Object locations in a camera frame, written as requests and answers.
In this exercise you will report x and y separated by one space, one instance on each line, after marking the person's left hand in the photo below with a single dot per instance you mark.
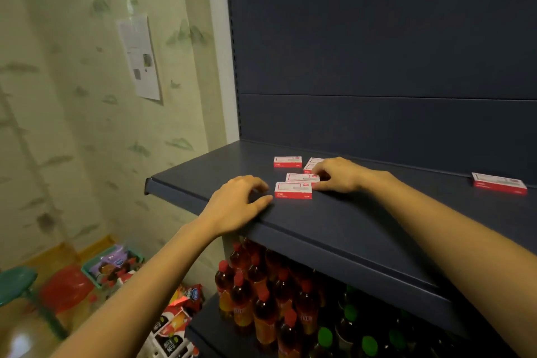
233 208

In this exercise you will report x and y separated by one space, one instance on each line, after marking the person's right hand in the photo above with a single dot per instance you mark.
344 177

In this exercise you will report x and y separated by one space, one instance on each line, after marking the red and white boxes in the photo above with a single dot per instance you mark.
293 190

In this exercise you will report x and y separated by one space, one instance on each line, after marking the dark grey metal shelf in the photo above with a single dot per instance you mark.
377 34

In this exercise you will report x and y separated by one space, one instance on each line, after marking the person's left forearm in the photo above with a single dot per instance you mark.
138 299

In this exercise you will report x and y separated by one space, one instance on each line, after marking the person's right forearm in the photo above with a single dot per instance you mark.
461 253

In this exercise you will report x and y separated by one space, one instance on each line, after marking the group of red-capped amber bottles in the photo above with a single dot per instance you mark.
264 307

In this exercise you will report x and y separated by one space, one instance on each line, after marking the pile of red black snack packets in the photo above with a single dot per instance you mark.
176 328

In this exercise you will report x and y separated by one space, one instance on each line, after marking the basket of snack packets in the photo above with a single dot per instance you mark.
111 263

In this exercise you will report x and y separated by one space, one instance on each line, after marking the group of green-capped tea bottles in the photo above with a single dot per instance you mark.
348 324

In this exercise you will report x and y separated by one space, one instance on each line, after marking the red plastic basin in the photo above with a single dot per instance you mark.
67 288

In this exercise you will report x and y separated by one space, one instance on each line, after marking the green round stool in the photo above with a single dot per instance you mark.
14 282

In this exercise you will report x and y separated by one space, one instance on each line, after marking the white paper wall notice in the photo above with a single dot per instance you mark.
140 57

